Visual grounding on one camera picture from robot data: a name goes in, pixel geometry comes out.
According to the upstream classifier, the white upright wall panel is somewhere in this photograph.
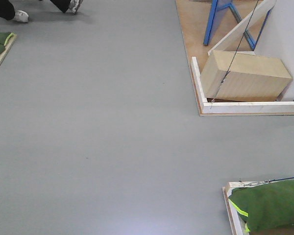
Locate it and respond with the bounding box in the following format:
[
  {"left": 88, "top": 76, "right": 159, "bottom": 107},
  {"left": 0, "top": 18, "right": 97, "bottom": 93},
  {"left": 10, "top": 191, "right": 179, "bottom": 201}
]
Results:
[{"left": 255, "top": 0, "right": 294, "bottom": 101}]

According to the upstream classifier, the green sandbag lower right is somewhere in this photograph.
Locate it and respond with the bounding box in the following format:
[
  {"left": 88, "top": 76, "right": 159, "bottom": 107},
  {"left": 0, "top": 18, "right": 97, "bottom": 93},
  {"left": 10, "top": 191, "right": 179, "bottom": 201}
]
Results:
[{"left": 229, "top": 180, "right": 294, "bottom": 232}]

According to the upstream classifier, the wooden platform far left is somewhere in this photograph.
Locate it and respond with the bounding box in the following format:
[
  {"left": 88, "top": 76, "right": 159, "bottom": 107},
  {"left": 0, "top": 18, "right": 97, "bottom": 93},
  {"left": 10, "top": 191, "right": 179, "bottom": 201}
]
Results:
[{"left": 0, "top": 33, "right": 17, "bottom": 65}]

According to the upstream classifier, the light wooden box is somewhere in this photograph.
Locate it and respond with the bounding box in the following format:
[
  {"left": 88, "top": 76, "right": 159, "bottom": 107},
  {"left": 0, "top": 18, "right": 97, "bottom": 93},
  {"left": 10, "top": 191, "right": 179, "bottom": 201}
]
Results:
[{"left": 200, "top": 50, "right": 293, "bottom": 102}]

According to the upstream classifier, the white wooden base frame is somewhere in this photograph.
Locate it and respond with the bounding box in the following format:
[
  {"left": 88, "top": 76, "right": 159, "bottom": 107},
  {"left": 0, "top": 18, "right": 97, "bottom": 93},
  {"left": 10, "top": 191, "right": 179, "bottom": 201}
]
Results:
[{"left": 190, "top": 57, "right": 294, "bottom": 116}]

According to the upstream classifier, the white frame lower right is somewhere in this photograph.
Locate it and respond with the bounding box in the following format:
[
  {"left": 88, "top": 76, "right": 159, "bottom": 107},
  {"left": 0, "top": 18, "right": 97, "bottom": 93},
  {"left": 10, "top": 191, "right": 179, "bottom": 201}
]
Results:
[{"left": 222, "top": 182, "right": 258, "bottom": 235}]

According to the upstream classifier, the white sneaker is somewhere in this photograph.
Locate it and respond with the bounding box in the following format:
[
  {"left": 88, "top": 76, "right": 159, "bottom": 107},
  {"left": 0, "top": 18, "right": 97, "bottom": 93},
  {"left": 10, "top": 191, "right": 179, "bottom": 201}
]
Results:
[
  {"left": 13, "top": 10, "right": 29, "bottom": 23},
  {"left": 69, "top": 0, "right": 83, "bottom": 14}
]

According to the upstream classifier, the black trouser leg right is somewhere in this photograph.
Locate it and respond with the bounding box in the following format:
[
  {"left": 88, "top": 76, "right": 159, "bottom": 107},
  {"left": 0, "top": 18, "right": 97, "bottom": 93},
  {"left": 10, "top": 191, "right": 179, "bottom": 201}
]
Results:
[{"left": 50, "top": 0, "right": 71, "bottom": 13}]

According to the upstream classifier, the blue metal support frame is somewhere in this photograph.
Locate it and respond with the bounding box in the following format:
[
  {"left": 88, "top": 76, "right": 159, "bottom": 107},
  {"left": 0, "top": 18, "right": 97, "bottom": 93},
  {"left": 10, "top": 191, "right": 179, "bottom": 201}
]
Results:
[{"left": 203, "top": 0, "right": 273, "bottom": 51}]

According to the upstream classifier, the white sneaker left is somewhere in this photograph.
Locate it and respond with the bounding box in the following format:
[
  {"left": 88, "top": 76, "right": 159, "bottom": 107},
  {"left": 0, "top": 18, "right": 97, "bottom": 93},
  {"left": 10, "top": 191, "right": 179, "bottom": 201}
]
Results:
[{"left": 13, "top": 10, "right": 29, "bottom": 23}]

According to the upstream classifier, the plywood base platform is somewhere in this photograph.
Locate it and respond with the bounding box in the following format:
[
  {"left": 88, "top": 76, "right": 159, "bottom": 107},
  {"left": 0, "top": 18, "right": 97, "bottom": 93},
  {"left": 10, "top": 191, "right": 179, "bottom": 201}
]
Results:
[{"left": 174, "top": 0, "right": 294, "bottom": 117}]

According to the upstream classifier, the white sneaker right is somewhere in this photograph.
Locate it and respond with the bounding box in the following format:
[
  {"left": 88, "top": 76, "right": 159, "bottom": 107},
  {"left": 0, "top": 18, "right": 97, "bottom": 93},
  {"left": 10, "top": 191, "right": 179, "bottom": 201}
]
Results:
[{"left": 69, "top": 0, "right": 83, "bottom": 14}]

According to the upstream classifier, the white diagonal brace board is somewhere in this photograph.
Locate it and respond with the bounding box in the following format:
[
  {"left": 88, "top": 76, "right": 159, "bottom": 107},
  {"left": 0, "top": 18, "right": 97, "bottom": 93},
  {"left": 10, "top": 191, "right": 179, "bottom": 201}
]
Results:
[{"left": 208, "top": 0, "right": 276, "bottom": 55}]

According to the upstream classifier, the blue rope with turnbuckle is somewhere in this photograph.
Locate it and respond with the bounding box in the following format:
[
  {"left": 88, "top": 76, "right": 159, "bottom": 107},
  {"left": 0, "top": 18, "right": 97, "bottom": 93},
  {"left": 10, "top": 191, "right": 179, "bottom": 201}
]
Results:
[{"left": 238, "top": 175, "right": 294, "bottom": 187}]

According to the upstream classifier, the dark guy wire cable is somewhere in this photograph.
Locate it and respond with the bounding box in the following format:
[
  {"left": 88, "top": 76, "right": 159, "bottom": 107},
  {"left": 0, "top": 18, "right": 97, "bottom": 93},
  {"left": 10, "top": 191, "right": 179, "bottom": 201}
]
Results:
[{"left": 210, "top": 0, "right": 260, "bottom": 110}]

